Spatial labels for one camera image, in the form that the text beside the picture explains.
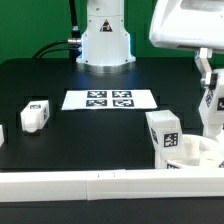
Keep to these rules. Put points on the white left fence block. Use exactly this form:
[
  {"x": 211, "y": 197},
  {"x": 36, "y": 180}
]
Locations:
[{"x": 1, "y": 136}]

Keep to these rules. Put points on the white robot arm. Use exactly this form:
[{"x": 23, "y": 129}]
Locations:
[{"x": 105, "y": 43}]

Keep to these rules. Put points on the white round stool seat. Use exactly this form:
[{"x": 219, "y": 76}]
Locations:
[{"x": 192, "y": 153}]

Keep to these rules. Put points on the white front fence rail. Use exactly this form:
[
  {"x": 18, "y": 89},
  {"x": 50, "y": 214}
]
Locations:
[{"x": 112, "y": 184}]

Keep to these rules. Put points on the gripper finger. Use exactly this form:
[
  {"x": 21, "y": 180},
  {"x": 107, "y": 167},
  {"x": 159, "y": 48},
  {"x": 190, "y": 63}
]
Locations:
[{"x": 208, "y": 77}]

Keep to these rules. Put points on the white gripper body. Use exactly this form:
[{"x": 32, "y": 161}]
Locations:
[{"x": 188, "y": 24}]

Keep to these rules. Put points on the white marker sheet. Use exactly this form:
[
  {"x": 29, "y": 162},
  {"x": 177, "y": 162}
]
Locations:
[{"x": 109, "y": 99}]

